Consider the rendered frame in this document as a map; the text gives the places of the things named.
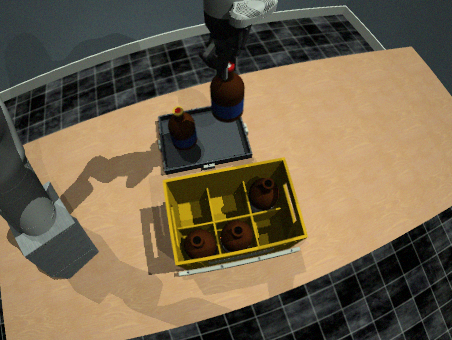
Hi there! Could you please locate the yellow divided crate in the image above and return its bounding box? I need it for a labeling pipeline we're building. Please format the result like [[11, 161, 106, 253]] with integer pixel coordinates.
[[163, 157, 308, 270]]

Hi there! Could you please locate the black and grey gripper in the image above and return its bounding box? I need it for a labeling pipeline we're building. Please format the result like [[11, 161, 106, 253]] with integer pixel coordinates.
[[199, 11, 252, 80]]

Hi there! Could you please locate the brown bottle with blue band and red cap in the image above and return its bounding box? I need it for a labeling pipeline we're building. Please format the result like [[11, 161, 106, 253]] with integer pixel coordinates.
[[210, 61, 245, 123]]

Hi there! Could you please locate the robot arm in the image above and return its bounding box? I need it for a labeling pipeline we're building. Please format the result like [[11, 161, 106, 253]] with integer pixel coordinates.
[[0, 0, 278, 236]]

